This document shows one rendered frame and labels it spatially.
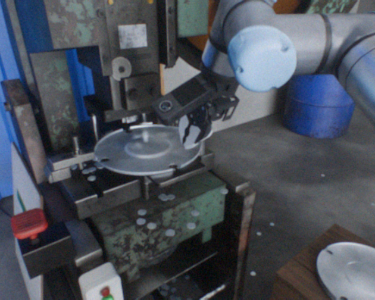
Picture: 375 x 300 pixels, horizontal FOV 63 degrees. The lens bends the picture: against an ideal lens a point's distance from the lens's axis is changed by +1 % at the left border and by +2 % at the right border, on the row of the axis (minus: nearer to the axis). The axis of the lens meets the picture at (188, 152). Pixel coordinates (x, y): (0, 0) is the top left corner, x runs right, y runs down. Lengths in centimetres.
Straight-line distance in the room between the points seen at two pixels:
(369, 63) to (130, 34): 56
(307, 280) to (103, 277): 66
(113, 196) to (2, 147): 133
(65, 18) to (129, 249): 56
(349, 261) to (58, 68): 111
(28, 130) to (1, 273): 84
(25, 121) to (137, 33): 50
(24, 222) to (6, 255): 114
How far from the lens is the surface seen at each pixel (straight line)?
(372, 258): 124
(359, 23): 44
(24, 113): 111
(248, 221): 101
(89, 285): 71
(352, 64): 40
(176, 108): 52
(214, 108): 57
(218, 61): 51
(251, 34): 38
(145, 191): 84
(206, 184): 92
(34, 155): 113
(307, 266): 115
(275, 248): 168
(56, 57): 101
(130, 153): 81
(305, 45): 41
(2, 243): 191
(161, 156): 79
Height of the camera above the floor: 117
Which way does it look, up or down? 28 degrees down
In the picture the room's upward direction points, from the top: straight up
